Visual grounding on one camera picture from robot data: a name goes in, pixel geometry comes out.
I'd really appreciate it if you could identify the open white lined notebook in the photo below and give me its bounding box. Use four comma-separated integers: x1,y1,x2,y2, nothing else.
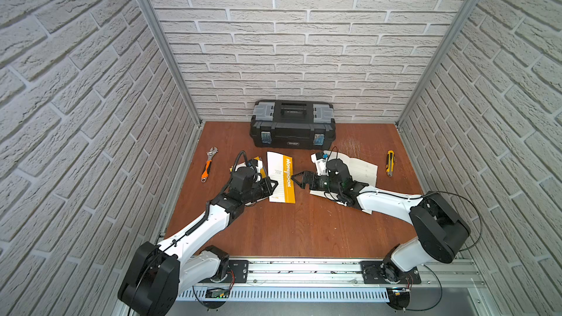
323,151,378,214

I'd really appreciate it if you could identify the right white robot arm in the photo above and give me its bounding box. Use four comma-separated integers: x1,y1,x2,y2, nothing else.
291,153,471,283

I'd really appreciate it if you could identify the yellow white cover notebook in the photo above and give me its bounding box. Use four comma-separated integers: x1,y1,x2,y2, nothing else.
235,157,266,179

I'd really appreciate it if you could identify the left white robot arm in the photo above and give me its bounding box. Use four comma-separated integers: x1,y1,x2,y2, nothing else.
117,159,278,315

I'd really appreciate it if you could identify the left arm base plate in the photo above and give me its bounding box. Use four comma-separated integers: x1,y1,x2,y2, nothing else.
201,259,250,284

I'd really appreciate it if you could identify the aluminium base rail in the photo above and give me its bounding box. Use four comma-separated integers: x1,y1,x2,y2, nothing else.
177,257,486,303

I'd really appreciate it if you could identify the yellow utility knife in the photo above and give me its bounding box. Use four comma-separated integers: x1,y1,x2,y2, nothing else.
386,150,395,177

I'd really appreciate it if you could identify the aluminium corner post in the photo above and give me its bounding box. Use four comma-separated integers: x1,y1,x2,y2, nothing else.
136,0,203,127
395,0,480,130

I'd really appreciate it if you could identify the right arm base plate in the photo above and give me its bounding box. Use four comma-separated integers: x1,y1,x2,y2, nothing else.
359,260,422,285

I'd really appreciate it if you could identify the left aluminium corner post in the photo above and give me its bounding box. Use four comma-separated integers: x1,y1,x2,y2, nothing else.
136,0,203,127

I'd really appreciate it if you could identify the orange handled adjustable wrench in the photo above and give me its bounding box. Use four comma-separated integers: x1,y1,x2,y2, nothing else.
201,147,218,183

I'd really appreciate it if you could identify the black plastic toolbox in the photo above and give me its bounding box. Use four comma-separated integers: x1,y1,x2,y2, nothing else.
250,99,337,151

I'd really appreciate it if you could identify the right aluminium corner post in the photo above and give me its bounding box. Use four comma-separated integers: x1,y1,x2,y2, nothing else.
395,0,480,130

